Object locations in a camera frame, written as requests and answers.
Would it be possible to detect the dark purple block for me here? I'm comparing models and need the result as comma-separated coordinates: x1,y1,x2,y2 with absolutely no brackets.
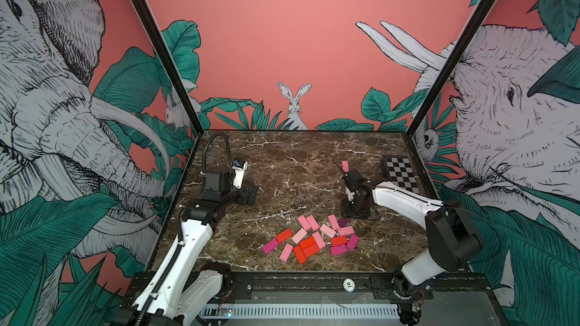
338,218,350,227

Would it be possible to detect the light pink block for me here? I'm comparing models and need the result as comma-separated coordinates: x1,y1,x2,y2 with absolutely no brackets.
292,228,308,245
320,224,337,238

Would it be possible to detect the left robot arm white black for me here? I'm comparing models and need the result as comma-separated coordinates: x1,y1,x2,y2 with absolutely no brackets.
112,161,258,325

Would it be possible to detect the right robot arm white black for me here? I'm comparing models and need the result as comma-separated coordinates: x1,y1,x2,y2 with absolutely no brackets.
341,169,483,300

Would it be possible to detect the pink block right horizontal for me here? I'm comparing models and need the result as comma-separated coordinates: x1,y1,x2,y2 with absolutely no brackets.
338,226,355,236

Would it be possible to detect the magenta block tilted right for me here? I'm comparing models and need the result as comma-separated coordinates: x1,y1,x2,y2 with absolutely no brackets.
346,234,359,251

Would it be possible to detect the red block right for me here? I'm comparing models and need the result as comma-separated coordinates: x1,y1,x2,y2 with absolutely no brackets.
331,235,347,247

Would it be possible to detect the magenta block lower right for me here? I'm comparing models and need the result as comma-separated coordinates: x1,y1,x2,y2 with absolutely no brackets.
330,244,348,257

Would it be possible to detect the black white checkerboard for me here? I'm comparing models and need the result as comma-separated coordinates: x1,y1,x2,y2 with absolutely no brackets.
381,156,420,194

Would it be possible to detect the pink block top pair right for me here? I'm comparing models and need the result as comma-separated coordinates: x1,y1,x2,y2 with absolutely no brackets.
307,215,320,231

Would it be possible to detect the pink block pair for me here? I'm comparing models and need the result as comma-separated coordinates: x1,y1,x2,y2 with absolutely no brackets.
298,215,311,231
307,215,320,231

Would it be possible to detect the pink block beside red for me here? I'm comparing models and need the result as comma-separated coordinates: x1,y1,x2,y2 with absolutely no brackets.
312,232,326,249

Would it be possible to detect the pink block top pair left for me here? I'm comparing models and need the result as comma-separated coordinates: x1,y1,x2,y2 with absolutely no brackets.
298,215,311,231

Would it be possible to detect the red block large center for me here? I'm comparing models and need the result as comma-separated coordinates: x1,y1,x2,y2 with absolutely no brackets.
299,236,320,258

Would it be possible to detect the magenta block far left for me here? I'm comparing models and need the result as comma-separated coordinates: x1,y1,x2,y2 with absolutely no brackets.
262,238,279,254

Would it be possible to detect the red block bottom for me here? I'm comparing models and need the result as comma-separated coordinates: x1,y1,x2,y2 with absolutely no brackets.
293,246,307,264

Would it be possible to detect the red block upper left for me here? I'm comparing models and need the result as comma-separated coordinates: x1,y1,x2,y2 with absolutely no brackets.
276,229,294,244

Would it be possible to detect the black corrugated cable hose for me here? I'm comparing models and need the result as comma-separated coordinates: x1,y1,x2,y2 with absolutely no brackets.
201,132,235,173

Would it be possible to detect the black front rail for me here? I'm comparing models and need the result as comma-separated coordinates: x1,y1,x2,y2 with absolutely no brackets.
124,270,492,304

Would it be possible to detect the white slotted cable duct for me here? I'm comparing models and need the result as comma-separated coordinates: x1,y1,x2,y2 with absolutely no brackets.
199,303,399,320

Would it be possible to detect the black left frame post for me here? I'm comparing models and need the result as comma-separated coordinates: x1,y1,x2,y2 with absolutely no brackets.
131,0,204,136

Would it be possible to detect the black frame post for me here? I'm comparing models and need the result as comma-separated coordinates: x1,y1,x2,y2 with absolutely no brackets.
131,0,204,136
406,0,496,137

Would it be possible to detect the black right frame post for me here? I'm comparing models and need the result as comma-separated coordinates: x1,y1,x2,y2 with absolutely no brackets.
406,0,496,137

